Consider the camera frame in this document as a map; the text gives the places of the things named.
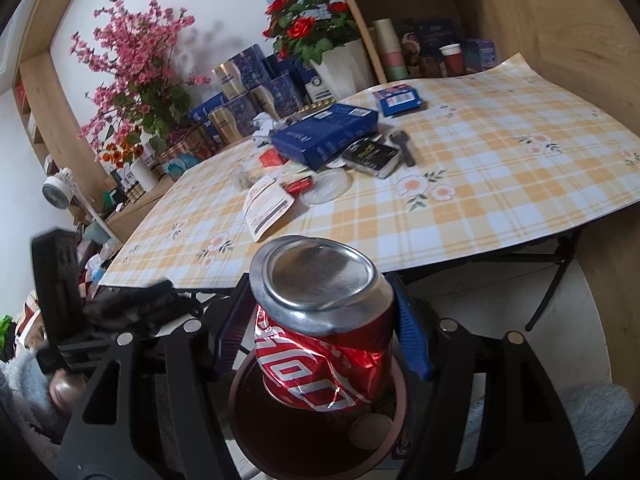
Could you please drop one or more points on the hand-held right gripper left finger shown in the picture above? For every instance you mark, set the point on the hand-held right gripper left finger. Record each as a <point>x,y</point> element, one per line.
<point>232,332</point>

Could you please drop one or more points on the red rose plant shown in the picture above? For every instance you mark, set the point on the red rose plant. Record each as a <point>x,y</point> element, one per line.
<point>305,25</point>

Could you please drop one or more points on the flat blue box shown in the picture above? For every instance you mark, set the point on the flat blue box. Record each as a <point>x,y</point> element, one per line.
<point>205,107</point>

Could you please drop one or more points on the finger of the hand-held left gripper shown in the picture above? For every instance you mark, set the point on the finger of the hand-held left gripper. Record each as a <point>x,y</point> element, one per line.
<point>140,307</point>

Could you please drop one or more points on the grey fluffy cloth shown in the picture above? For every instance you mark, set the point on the grey fluffy cloth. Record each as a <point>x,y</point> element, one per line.
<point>595,407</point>
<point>22,385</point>

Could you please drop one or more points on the blue snack packet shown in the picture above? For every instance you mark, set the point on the blue snack packet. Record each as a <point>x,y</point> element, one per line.
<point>400,100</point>

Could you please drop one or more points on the crushed red drink can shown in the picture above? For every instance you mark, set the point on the crushed red drink can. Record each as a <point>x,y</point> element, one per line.
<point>320,360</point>

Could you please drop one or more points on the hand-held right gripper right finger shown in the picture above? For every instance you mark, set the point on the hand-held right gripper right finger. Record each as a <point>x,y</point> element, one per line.
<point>411,332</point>

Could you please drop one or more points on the clear plastic bag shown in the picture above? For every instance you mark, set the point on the clear plastic bag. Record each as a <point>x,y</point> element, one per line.
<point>244,176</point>

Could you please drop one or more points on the pink blossom branches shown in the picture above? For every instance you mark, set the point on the pink blossom branches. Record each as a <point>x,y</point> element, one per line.
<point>135,60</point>

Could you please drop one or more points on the crumpled white paper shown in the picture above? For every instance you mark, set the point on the crumpled white paper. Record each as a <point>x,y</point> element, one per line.
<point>266,129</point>

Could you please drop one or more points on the small red packet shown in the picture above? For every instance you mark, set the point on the small red packet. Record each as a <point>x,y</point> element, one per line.
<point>270,158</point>

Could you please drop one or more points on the clear plastic lid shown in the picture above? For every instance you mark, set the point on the clear plastic lid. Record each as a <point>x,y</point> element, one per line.
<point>325,189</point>

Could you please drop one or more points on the red cup with white rim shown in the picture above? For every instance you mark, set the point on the red cup with white rim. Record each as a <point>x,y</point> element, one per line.
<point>454,62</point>

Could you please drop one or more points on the white and blue carton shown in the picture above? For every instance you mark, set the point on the white and blue carton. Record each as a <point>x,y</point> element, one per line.
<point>320,90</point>

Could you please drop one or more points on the gold foil packet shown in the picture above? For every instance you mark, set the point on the gold foil packet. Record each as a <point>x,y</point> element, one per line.
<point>316,106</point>

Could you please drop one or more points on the blue patterned tin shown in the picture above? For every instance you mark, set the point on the blue patterned tin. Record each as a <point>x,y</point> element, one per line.
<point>245,70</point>
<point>235,117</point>
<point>280,95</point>

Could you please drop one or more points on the teal round container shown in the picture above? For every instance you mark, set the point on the teal round container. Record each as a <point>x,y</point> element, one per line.
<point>182,169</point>

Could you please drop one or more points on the brown cup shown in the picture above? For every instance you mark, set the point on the brown cup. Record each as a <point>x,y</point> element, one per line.
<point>430,67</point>

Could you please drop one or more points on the dark blue book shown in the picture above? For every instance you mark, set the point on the dark blue book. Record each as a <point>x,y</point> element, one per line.
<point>436,32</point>

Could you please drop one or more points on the stack of pastel paper cups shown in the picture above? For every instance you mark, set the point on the stack of pastel paper cups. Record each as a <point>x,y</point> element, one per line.
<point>392,50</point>

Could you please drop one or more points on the orange flowers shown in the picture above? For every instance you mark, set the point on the orange flowers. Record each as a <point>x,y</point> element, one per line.
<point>122,154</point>

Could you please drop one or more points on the white flower pot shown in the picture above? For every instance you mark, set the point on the white flower pot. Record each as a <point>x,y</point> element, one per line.
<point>345,72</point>

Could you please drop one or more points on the pile of mixed clothes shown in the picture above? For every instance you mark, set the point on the pile of mixed clothes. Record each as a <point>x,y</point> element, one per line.
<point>97,260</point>

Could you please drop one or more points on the wooden shelf unit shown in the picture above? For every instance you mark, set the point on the wooden shelf unit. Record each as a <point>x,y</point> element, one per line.
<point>560,15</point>

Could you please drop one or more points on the white vase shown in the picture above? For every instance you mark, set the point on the white vase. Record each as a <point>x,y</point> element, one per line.
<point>142,175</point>

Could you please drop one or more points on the dark red waste bin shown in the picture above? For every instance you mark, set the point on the dark red waste bin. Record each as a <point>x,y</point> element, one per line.
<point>280,435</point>

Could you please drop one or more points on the black tissue pack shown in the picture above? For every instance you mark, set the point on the black tissue pack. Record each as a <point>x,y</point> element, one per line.
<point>370,156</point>

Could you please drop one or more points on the black bottle opener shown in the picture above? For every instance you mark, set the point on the black bottle opener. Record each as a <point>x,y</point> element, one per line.
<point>404,147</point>

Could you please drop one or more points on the large blue cardboard box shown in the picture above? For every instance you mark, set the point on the large blue cardboard box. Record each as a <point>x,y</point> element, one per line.
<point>320,135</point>

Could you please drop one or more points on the dark book with moon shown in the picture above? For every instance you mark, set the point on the dark book with moon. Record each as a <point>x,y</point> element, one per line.
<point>407,42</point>

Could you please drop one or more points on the small white fan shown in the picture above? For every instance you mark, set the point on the small white fan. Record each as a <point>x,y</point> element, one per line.
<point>56,191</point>

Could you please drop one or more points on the white printed packaging card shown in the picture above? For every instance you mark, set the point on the white printed packaging card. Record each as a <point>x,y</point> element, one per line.
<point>267,206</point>

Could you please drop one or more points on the purple blue box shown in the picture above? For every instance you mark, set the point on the purple blue box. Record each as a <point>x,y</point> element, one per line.
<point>481,55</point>

